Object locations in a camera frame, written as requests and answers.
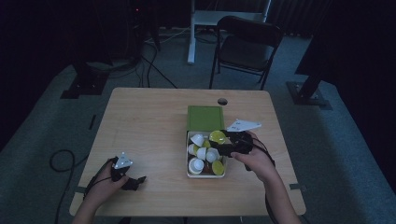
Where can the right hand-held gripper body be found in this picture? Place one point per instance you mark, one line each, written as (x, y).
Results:
(239, 140)

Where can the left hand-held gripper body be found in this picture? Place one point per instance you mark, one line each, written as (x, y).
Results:
(122, 172)

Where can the yellow-lidded coffee pod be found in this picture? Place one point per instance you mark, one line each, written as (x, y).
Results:
(217, 137)

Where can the heap of white coffee capsules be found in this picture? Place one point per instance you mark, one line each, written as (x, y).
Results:
(200, 155)

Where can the white drawer tray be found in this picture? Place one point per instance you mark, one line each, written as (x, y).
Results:
(205, 176)

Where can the person's left hand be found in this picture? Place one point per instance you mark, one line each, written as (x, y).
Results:
(104, 191)

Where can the person's right hand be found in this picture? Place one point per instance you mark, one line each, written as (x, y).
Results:
(257, 163)

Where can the grey tape strip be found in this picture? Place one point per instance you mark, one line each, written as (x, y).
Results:
(80, 189)
(298, 187)

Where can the black tape strip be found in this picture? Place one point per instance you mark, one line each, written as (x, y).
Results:
(92, 122)

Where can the black slanted stand with base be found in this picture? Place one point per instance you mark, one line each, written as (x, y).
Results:
(308, 90)

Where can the black folding chair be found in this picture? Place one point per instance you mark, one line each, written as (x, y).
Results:
(246, 46)

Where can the black stand with flat base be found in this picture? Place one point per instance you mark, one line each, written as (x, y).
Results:
(85, 81)

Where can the white desk frame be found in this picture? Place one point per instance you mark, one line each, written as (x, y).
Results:
(199, 21)

